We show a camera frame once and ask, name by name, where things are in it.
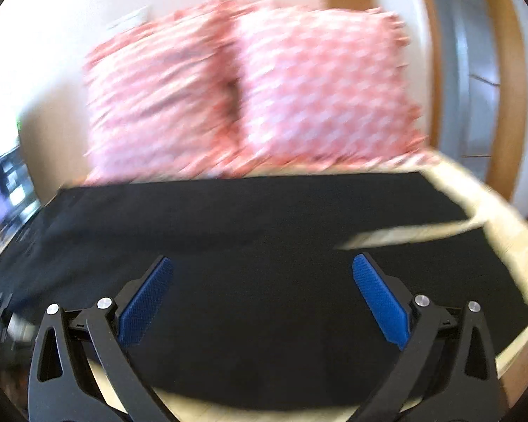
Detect black pants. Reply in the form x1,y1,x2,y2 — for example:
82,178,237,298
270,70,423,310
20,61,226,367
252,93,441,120
0,173,528,410

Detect wooden door frame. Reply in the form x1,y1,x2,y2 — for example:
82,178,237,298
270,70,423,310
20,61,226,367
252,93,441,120
326,0,528,202

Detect pink polka-dot pillow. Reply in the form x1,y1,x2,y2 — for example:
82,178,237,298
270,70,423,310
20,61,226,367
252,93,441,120
234,7,425,162
83,0,238,184

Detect right pink polka-dot pillow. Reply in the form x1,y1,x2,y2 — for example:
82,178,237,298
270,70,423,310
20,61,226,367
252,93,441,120
234,7,425,162

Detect cream yellow bedspread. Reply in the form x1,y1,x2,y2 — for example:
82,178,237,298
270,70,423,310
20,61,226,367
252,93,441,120
87,151,528,422

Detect left pink polka-dot pillow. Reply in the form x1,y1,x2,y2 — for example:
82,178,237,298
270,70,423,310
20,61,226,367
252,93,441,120
83,0,238,184

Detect wall television screen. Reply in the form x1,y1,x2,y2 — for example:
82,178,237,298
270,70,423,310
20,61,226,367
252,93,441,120
0,126,40,236

